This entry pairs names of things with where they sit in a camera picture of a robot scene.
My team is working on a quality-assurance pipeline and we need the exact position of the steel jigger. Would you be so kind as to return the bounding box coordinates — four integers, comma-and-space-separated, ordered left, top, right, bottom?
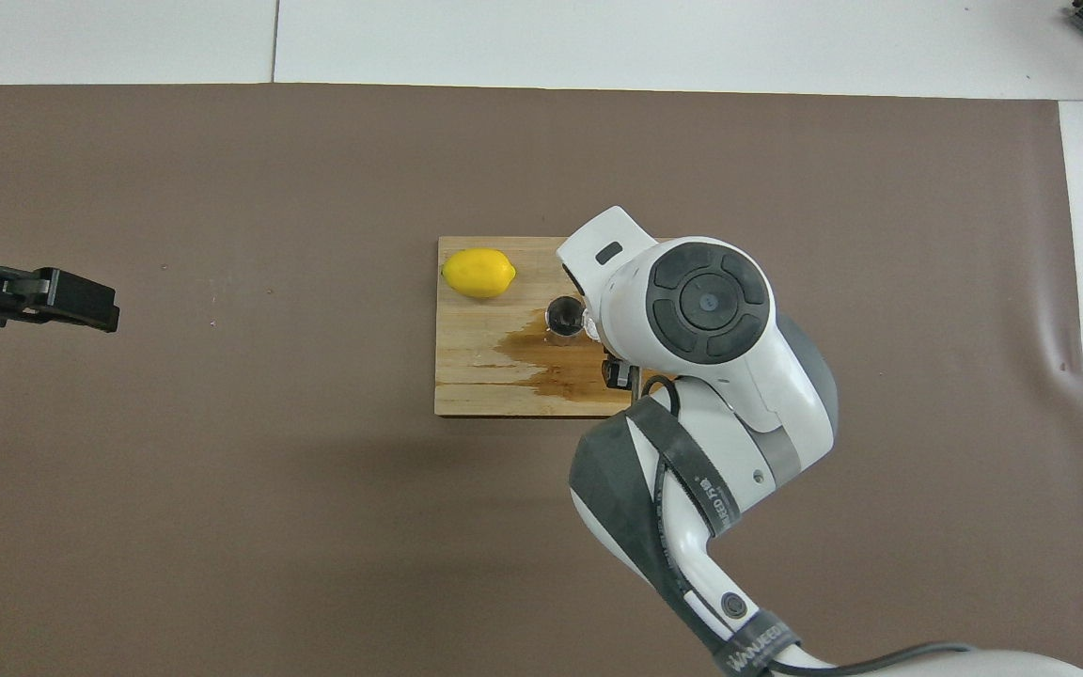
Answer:
544, 295, 589, 347

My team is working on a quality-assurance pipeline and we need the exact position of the wooden cutting board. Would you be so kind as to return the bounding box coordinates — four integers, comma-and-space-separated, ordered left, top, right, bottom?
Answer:
434, 235, 644, 419

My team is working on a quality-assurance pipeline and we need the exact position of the yellow lemon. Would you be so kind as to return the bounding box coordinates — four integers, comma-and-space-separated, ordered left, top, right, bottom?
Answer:
441, 247, 517, 300

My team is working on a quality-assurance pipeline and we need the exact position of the brown paper mat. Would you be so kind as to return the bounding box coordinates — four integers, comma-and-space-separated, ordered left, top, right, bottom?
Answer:
0, 83, 1083, 677

